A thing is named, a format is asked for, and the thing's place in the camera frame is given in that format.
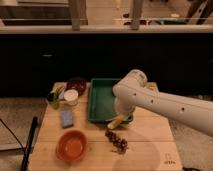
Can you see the dark red bowl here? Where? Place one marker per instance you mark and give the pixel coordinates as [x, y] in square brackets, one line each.
[77, 83]

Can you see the white cup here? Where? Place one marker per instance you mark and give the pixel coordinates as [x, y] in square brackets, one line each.
[71, 97]

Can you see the red orange bowl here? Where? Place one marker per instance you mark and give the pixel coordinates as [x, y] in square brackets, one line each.
[71, 146]

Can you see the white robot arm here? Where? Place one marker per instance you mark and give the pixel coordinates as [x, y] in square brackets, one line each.
[131, 92]

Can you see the green plastic tray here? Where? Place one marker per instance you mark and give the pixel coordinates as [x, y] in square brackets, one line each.
[101, 100]

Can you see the yellow banana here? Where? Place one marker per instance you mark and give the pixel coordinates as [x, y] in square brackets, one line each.
[113, 124]

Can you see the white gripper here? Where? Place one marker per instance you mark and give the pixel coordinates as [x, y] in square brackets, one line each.
[123, 109]

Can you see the dark purple grape bunch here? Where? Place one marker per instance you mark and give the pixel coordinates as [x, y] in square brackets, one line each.
[121, 144]

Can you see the black pole stand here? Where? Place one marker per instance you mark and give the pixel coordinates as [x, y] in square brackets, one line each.
[27, 150]

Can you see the blue sponge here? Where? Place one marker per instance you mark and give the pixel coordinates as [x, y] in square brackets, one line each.
[66, 119]

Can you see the green yellow cup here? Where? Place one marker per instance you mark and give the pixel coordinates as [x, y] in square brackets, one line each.
[53, 98]

